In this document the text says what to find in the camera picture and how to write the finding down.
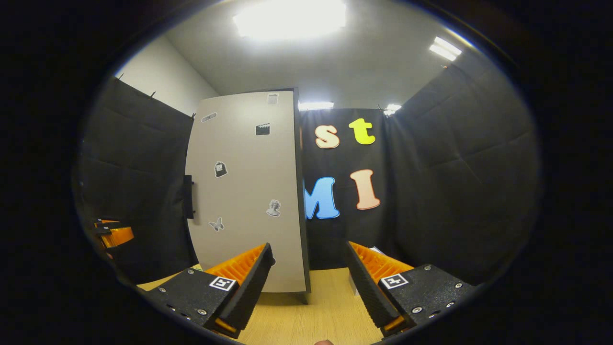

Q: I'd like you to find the beige cabinet door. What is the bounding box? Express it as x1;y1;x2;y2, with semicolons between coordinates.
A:
184;90;307;294

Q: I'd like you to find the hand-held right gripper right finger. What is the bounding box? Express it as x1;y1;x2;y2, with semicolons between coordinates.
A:
346;241;479;338

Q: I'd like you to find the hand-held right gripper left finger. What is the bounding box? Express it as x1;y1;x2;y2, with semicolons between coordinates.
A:
141;242;274;339

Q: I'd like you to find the black backdrop cloth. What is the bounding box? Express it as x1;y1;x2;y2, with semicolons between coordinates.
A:
72;50;542;288

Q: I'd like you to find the black door handle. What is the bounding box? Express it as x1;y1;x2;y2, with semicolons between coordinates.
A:
183;174;196;219

